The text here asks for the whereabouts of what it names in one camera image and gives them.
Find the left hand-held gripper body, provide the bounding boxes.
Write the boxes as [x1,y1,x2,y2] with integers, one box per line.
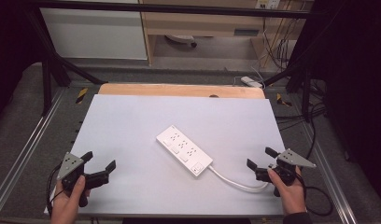
[56,151,110,208]

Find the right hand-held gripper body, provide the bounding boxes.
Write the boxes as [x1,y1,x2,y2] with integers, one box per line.
[255,147,317,198]

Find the person's right hand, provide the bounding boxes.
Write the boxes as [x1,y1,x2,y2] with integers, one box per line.
[266,166,308,217]

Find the person's left hand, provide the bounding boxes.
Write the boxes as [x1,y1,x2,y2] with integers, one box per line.
[49,175,92,224]

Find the white table mat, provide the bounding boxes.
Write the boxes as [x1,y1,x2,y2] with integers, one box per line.
[43,93,287,217]

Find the yellow black hazard tape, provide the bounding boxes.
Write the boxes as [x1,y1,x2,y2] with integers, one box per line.
[275,92,293,107]
[75,87,89,105]

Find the white floor power strip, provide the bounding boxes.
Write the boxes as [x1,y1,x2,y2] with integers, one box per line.
[240,76,264,89]

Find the wooden table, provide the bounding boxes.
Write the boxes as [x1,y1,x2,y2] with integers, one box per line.
[97,82,266,100]

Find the office chair base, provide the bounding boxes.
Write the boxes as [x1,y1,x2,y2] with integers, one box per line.
[164,34,199,49]

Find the light wooden desk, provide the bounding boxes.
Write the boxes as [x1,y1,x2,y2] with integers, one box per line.
[138,0,314,67]

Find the white power strip cable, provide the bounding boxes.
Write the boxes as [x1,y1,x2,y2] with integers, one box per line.
[208,165,270,194]

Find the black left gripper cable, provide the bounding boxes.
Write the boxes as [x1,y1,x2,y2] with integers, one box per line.
[45,163,65,217]

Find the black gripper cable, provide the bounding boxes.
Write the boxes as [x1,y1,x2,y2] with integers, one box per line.
[45,163,65,217]
[298,173,334,217]

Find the black floor cables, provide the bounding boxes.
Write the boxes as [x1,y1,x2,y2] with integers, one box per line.
[275,78,328,161]

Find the aluminium rail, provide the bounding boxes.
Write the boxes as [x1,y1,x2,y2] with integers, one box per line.
[299,122,359,224]
[0,88,68,214]

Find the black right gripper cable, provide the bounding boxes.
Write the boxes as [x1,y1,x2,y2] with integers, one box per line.
[298,173,334,217]

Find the hanging cable bundle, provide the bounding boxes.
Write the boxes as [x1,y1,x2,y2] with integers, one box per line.
[262,17,294,71]

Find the white wall socket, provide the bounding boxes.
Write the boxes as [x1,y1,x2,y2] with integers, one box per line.
[255,0,282,10]

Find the black metal frame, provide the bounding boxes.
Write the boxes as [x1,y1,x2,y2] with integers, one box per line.
[23,0,318,123]

